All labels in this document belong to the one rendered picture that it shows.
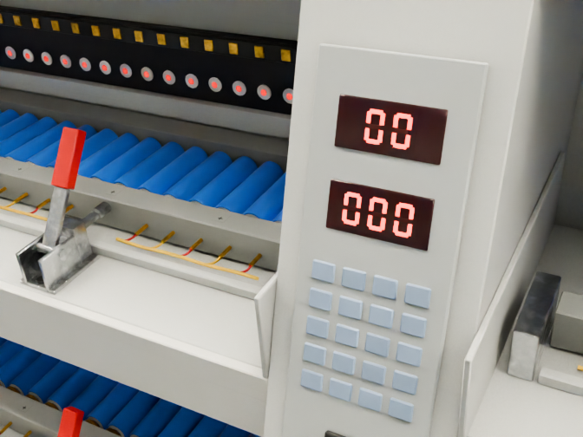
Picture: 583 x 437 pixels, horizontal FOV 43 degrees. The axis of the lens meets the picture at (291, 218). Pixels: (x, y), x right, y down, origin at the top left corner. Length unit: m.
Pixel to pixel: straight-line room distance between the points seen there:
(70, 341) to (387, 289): 0.21
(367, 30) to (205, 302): 0.19
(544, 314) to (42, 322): 0.28
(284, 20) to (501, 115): 0.29
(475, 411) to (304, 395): 0.08
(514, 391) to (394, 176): 0.12
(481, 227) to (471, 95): 0.05
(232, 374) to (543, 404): 0.15
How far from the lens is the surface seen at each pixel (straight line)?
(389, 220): 0.31
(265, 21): 0.56
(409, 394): 0.33
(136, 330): 0.41
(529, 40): 0.30
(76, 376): 0.63
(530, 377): 0.37
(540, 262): 0.45
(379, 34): 0.31
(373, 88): 0.30
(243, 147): 0.52
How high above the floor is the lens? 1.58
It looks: 17 degrees down
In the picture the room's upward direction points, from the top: 5 degrees clockwise
